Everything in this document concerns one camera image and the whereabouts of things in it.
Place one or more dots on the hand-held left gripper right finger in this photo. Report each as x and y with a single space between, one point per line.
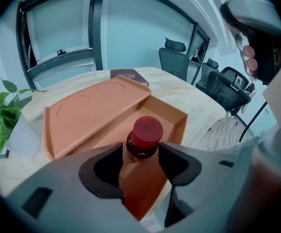
208 190

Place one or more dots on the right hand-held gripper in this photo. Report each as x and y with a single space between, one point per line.
262 21

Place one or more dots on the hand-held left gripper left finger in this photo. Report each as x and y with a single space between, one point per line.
65 203

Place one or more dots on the small red-capped bottle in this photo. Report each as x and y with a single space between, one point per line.
147 131

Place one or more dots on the orange box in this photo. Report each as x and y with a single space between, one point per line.
94 110

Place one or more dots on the dark maroon box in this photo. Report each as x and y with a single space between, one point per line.
128 75

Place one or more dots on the person's right hand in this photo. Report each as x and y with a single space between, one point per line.
250 59

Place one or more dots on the clear plastic sheet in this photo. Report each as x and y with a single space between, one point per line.
224 135

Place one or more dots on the black mesh office chair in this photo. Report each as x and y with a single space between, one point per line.
207 73
224 93
173 58

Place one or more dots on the white plant pot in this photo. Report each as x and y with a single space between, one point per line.
25 136

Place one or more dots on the green potted plant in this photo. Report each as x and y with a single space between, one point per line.
3 115

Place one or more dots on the black window frame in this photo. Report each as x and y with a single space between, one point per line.
93 21

